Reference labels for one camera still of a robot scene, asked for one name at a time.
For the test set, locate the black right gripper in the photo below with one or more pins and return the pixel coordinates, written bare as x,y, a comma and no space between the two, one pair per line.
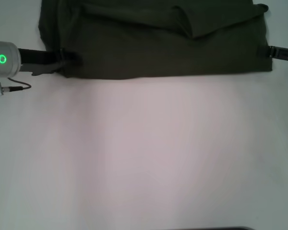
285,54

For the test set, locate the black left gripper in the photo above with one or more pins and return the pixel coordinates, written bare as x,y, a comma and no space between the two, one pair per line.
38,56

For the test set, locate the dark green FREE t-shirt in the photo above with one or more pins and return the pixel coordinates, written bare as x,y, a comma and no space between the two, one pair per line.
158,48

